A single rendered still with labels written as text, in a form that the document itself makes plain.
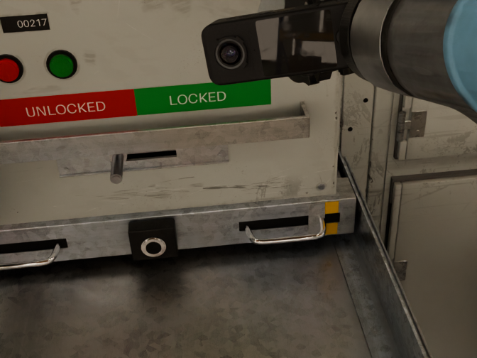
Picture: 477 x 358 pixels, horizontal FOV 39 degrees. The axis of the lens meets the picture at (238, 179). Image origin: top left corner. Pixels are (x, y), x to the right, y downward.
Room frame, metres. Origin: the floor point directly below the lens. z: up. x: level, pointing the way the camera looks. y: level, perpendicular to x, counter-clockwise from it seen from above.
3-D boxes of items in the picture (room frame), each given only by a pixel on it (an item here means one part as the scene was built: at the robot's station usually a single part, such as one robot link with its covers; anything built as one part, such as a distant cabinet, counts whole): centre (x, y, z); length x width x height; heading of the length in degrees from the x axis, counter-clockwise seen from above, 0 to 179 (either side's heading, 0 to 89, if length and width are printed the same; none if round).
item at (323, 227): (0.69, -0.06, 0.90); 0.11 x 0.05 x 0.01; 94
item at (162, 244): (0.68, 0.11, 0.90); 0.06 x 0.03 x 0.05; 94
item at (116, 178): (0.68, 0.14, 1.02); 0.06 x 0.02 x 0.04; 4
